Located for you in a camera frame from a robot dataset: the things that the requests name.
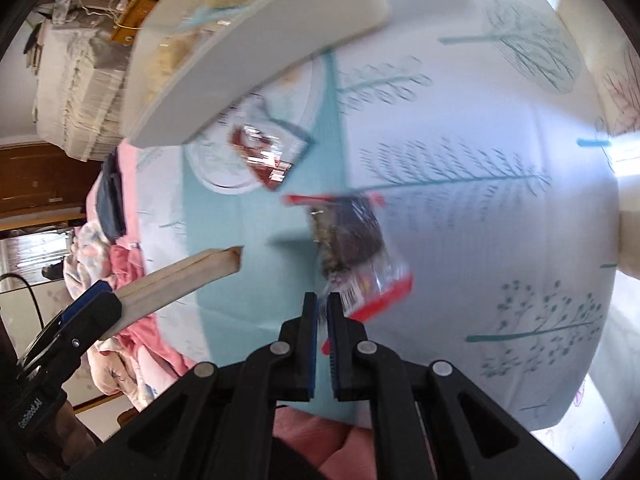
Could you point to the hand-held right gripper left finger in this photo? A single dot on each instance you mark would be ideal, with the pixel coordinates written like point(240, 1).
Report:
point(310, 350)

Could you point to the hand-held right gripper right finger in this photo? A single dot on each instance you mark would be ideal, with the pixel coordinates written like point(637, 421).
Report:
point(336, 350)

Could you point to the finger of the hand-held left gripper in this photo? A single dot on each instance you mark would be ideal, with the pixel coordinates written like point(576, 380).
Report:
point(85, 302)
point(97, 317)

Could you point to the beige biscuit packet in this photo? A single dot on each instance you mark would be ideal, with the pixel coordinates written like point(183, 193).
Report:
point(190, 277)

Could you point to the clear nut ball packet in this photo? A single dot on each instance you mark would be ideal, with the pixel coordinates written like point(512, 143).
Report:
point(350, 245)

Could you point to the white plastic storage bin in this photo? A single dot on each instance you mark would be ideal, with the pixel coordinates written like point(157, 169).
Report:
point(250, 60)

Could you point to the person's left hand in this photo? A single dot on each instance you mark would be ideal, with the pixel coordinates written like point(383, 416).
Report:
point(75, 430)

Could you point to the floral quilt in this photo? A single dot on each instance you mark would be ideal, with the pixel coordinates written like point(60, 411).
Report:
point(85, 255)

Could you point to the crumpled pink garment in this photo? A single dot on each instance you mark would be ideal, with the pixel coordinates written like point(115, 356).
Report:
point(125, 260)

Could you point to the person's pink pants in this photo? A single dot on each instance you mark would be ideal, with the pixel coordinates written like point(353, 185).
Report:
point(320, 440)

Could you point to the dark blue cloth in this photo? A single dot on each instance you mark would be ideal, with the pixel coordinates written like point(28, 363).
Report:
point(110, 205)

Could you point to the brown wooden cabinet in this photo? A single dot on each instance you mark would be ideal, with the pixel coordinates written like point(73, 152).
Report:
point(40, 180)

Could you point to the leaf print tablecloth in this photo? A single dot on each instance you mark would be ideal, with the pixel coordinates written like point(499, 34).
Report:
point(450, 260)

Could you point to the dark red chocolate packet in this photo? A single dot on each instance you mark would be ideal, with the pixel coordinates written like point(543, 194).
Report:
point(267, 152)

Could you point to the wooden desk with drawers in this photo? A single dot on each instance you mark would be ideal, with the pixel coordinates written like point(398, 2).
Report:
point(135, 15)

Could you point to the sheer floral curtain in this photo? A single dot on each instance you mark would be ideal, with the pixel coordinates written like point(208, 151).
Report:
point(622, 110)

